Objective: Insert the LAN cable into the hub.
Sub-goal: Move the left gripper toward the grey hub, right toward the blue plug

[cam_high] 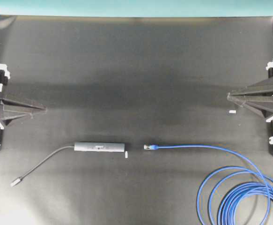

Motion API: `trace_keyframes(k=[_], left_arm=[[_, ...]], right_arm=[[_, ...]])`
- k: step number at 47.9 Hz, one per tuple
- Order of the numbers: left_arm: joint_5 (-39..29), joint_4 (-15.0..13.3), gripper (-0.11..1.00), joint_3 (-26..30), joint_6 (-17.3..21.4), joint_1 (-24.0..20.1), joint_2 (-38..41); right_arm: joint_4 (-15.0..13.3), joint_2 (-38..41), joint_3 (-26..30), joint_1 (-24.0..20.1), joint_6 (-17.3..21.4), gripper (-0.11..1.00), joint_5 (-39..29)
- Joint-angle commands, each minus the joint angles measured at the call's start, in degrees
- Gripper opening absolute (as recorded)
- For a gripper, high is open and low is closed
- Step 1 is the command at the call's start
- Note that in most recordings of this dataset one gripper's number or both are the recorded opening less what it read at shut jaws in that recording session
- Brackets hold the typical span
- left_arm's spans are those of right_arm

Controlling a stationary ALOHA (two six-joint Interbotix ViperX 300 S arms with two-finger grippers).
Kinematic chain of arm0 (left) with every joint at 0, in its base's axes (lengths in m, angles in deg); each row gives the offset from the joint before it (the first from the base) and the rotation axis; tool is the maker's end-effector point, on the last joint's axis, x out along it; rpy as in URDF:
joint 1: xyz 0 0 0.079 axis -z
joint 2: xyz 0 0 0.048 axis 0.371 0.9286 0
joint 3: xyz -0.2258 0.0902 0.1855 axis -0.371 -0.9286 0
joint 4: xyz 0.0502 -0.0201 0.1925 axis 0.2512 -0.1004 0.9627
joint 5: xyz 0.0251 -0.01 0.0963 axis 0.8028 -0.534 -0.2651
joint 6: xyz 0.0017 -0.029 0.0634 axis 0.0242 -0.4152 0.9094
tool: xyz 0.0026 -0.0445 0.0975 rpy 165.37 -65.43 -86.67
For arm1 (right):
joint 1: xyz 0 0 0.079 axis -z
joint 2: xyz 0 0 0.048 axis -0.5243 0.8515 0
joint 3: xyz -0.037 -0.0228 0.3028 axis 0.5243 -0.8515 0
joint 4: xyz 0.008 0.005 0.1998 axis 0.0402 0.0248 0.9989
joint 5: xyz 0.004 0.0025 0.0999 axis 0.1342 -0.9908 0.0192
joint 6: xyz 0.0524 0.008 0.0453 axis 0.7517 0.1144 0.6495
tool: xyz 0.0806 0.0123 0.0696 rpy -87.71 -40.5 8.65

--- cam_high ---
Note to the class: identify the black table mat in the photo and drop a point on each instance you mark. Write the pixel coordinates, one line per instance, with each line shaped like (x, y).
(133, 81)

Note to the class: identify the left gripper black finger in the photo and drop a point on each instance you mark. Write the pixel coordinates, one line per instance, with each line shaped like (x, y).
(10, 116)
(26, 103)

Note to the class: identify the grey USB hub with cable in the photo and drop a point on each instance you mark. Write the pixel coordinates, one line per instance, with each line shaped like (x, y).
(76, 146)

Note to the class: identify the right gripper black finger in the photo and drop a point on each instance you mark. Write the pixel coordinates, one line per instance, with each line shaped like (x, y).
(264, 86)
(260, 105)

